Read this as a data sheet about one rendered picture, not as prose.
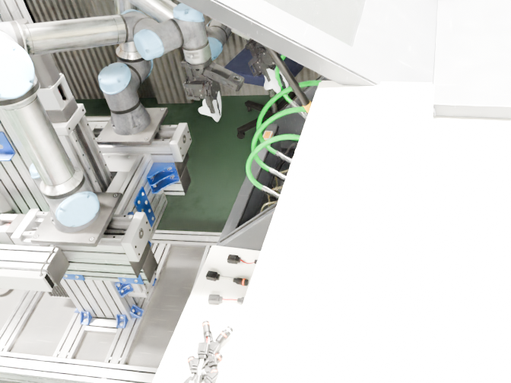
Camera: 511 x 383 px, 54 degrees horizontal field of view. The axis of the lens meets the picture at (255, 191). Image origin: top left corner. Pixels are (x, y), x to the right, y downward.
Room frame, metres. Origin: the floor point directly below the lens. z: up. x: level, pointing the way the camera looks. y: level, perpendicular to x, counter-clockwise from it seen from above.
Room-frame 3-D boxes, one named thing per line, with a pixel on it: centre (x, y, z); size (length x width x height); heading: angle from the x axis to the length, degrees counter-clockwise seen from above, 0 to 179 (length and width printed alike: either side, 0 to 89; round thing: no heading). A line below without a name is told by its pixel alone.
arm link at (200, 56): (1.32, 0.09, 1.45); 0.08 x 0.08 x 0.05
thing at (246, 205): (1.35, 0.00, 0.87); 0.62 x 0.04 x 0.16; 157
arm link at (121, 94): (1.69, 0.42, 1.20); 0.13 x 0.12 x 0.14; 159
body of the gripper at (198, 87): (1.33, 0.09, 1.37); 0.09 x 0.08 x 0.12; 67
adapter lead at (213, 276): (0.88, 0.12, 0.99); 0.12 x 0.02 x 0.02; 63
